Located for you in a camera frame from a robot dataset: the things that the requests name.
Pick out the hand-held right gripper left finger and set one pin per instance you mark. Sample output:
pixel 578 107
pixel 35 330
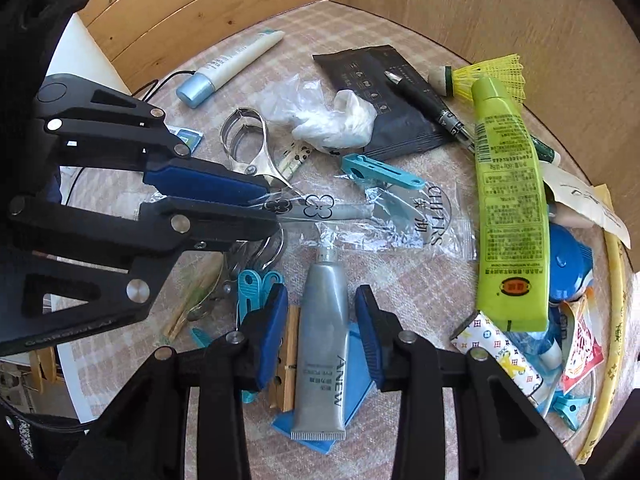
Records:
pixel 272 340

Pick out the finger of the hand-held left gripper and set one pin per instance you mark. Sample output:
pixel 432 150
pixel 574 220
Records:
pixel 210 225
pixel 200 182

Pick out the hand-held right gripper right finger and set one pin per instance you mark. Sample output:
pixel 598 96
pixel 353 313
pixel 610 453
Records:
pixel 370 340

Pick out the silver cosmetic tube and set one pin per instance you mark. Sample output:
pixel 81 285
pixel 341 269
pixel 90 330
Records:
pixel 320 350

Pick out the clear plastic packet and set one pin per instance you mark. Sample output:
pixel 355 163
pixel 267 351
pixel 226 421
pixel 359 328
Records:
pixel 415 220

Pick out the wooden clothespin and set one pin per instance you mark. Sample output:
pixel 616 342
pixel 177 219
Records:
pixel 287 370

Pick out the teal plastic clothespin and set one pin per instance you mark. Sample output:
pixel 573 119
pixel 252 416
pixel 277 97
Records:
pixel 247 290
pixel 272 280

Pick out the metal eyelash curler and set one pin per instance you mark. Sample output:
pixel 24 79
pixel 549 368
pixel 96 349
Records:
pixel 262 160

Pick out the wooden stick clear packet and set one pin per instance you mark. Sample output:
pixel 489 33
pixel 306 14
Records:
pixel 192 300

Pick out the panda print small packet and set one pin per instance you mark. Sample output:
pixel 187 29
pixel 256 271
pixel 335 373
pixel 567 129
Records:
pixel 300 152

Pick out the person's dark patterned clothing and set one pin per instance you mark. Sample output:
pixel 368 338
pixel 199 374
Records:
pixel 30 455

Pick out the white tube blue cap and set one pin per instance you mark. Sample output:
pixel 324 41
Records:
pixel 225 65

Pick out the white monogram print pack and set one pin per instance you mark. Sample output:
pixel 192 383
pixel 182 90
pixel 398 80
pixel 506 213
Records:
pixel 500 355

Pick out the crumpled white plastic bag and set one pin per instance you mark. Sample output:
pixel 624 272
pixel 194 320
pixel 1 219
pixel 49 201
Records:
pixel 345 120

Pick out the blue plastic clothespin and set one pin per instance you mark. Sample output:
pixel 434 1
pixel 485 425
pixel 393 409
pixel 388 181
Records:
pixel 367 167
pixel 567 406

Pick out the pine wood panel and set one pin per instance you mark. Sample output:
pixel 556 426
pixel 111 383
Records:
pixel 200 5

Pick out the lime green tube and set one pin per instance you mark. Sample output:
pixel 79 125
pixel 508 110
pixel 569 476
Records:
pixel 510 210

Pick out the black sachet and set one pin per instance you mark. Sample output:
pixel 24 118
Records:
pixel 370 85

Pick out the red white creamer packet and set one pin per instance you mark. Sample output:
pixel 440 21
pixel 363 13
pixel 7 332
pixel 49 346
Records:
pixel 582 350

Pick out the blue round plastic item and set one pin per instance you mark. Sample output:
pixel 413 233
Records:
pixel 570 265

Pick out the long yellow star-print packet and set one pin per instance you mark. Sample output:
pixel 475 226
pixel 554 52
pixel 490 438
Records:
pixel 614 340

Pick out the black fountain pen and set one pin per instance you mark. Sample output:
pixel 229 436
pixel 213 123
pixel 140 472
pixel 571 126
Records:
pixel 430 100

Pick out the green marker pen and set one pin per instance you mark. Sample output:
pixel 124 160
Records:
pixel 547 154

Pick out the white paper packet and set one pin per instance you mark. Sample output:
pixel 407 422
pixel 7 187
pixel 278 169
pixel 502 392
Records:
pixel 585 195

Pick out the yellow shuttlecock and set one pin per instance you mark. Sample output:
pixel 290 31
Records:
pixel 480 77

